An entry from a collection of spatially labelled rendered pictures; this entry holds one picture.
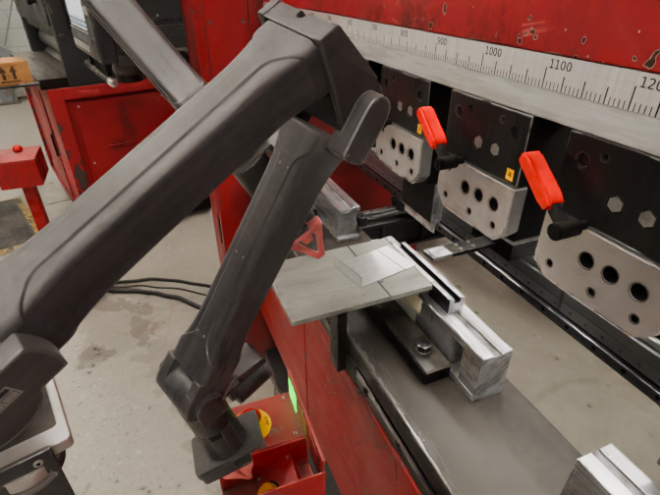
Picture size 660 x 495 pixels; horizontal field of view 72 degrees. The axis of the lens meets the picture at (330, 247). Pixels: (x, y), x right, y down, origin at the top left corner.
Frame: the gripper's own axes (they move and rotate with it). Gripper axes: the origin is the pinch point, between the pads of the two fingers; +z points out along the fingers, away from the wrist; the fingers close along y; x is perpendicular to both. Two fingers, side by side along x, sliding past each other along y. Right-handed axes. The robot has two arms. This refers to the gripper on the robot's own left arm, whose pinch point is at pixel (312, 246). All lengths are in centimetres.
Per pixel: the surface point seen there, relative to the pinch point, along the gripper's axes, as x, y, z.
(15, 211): 153, 294, 27
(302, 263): 3.8, 5.9, 5.9
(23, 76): 62, 220, -36
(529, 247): -33.6, -7.5, 27.7
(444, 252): -19.4, -2.1, 19.3
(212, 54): -12, 84, -17
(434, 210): -20.0, -5.9, 5.6
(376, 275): -5.8, -3.4, 11.6
